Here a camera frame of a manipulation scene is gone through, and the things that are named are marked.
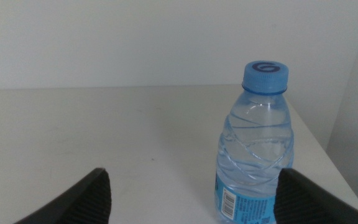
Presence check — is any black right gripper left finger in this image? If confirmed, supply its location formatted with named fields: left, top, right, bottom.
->
left=12, top=167, right=112, bottom=224

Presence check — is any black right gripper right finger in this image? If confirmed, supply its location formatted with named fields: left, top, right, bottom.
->
left=273, top=167, right=358, bottom=224

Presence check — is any clear water bottle blue cap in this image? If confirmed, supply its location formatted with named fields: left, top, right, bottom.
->
left=214, top=60, right=295, bottom=224

